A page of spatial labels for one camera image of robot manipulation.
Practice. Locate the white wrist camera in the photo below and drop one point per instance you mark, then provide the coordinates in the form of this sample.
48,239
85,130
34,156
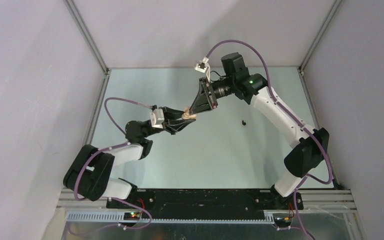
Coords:
202,65
157,118

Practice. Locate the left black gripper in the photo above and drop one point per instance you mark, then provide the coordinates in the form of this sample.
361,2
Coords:
171,124

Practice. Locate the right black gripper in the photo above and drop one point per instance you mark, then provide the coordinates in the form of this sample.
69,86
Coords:
204,101

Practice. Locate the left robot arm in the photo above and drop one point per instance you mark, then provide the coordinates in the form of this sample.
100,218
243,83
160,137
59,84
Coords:
89,175

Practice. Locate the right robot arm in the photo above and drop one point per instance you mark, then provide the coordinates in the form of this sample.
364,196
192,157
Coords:
309,145

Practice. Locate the right aluminium frame post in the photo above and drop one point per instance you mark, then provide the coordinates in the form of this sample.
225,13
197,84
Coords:
304,69

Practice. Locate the aluminium frame post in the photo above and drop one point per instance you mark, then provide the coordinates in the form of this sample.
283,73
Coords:
304,69
86,34

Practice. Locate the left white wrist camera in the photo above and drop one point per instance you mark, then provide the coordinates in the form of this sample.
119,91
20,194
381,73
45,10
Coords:
157,118

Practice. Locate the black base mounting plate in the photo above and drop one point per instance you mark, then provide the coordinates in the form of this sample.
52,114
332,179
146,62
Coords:
212,204

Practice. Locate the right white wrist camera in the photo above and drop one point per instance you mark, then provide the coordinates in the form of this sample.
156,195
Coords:
202,65

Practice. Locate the left aluminium frame post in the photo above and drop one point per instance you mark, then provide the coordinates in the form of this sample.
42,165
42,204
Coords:
86,34

